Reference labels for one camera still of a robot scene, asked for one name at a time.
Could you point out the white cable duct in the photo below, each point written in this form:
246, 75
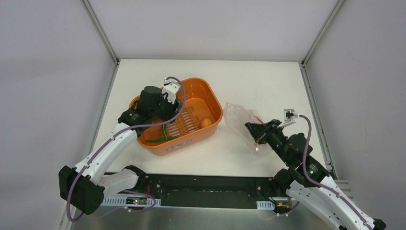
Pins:
265, 205
130, 201

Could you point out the curved green chili pepper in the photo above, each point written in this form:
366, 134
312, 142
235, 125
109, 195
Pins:
163, 128

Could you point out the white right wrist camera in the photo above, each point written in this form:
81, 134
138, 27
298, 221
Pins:
290, 116

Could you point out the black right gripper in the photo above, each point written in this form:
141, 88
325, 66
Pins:
268, 131

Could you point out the thin green chili pepper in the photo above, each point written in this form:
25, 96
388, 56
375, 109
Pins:
162, 139

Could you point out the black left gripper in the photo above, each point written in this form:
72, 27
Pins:
168, 108

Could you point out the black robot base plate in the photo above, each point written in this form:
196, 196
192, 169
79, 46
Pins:
208, 191

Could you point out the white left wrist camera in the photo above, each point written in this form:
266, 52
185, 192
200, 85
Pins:
169, 91

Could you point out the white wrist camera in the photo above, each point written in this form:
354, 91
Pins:
169, 91
290, 116

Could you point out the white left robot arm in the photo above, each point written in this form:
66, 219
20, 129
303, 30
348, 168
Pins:
84, 185

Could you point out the right white cable duct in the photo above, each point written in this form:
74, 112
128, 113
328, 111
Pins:
265, 205

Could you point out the left white cable duct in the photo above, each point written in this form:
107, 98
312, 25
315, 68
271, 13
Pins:
130, 201

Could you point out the orange plastic basket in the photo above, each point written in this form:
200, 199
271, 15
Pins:
201, 102

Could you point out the orange peach fruit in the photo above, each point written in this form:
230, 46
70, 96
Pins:
206, 122

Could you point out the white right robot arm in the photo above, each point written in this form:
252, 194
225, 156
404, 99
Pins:
307, 181

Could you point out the clear zip top bag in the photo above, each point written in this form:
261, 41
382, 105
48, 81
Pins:
235, 117

